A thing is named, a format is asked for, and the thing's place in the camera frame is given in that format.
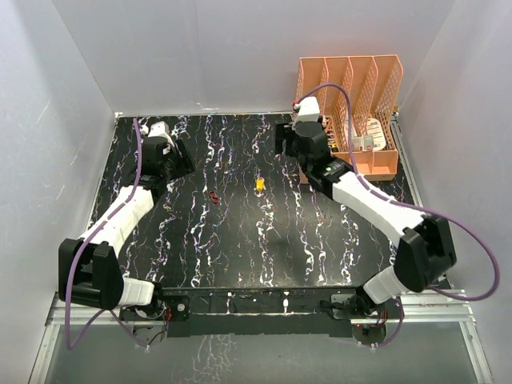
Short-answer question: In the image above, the red keyring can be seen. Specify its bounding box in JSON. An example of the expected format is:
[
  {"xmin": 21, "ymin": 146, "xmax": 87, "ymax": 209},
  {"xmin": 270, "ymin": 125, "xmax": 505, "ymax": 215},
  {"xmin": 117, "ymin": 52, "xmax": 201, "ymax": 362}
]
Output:
[{"xmin": 209, "ymin": 190, "xmax": 220, "ymax": 204}]

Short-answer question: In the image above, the yellow key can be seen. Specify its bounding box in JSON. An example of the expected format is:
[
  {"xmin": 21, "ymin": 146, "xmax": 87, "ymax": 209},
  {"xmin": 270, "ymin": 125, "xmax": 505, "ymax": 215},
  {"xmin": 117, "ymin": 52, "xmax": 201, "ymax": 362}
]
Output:
[{"xmin": 256, "ymin": 178, "xmax": 266, "ymax": 191}]

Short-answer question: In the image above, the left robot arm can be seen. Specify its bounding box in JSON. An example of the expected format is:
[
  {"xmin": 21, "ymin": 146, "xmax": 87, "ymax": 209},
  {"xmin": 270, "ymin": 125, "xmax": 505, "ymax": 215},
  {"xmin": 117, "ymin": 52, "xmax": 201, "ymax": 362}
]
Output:
[{"xmin": 58, "ymin": 136, "xmax": 195, "ymax": 319}]

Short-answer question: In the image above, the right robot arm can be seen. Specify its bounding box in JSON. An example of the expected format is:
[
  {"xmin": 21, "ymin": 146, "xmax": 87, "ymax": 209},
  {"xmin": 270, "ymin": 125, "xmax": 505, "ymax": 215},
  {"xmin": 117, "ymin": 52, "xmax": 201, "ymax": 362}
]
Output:
[{"xmin": 275, "ymin": 122, "xmax": 457, "ymax": 318}]

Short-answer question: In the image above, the small white red box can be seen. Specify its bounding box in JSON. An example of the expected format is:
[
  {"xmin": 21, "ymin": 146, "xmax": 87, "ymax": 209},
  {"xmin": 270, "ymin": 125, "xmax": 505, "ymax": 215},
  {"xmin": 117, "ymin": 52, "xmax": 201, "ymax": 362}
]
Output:
[{"xmin": 360, "ymin": 135, "xmax": 374, "ymax": 152}]

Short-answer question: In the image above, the white card packet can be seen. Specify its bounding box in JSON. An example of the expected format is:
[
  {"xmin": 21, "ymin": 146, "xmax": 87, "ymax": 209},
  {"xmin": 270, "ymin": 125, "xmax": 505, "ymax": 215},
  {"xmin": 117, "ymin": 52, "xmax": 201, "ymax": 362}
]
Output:
[{"xmin": 351, "ymin": 118, "xmax": 387, "ymax": 151}]

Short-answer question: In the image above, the orange plastic file organizer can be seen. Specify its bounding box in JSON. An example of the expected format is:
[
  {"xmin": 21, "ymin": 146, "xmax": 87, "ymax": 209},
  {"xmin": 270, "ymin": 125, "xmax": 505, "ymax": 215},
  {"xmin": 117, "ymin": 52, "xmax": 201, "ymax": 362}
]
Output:
[{"xmin": 295, "ymin": 54, "xmax": 403, "ymax": 182}]

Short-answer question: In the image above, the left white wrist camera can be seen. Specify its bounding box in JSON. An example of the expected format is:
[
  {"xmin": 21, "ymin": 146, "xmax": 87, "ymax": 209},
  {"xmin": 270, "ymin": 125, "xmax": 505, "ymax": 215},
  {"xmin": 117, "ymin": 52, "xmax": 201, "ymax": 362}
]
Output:
[{"xmin": 139, "ymin": 121, "xmax": 176, "ymax": 154}]

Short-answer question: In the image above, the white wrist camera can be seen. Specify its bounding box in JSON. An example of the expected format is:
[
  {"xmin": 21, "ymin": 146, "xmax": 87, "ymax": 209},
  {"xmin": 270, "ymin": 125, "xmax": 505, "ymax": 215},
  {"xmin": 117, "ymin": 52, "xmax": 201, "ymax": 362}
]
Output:
[
  {"xmin": 139, "ymin": 121, "xmax": 176, "ymax": 154},
  {"xmin": 292, "ymin": 96, "xmax": 320, "ymax": 130}
]

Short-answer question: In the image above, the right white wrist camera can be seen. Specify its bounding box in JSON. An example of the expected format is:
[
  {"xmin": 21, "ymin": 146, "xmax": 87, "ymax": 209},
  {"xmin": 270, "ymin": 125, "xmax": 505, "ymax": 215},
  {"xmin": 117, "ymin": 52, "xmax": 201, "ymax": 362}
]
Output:
[{"xmin": 292, "ymin": 96, "xmax": 320, "ymax": 130}]

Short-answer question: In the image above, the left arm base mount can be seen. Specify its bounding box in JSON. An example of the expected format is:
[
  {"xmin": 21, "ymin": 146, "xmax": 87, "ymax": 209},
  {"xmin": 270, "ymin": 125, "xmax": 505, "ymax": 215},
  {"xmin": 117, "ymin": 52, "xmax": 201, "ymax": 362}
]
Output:
[{"xmin": 119, "ymin": 291, "xmax": 191, "ymax": 339}]

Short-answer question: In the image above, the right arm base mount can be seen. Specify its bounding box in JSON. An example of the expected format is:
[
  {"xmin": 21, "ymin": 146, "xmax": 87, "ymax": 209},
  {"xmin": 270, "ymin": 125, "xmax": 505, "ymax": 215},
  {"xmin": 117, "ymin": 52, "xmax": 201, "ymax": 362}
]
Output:
[{"xmin": 318, "ymin": 294, "xmax": 405, "ymax": 338}]

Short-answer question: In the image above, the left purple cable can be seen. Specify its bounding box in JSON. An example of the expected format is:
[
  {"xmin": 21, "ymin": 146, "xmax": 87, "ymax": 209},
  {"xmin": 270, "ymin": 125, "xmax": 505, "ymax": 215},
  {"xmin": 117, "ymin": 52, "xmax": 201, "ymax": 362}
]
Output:
[{"xmin": 64, "ymin": 117, "xmax": 151, "ymax": 351}]

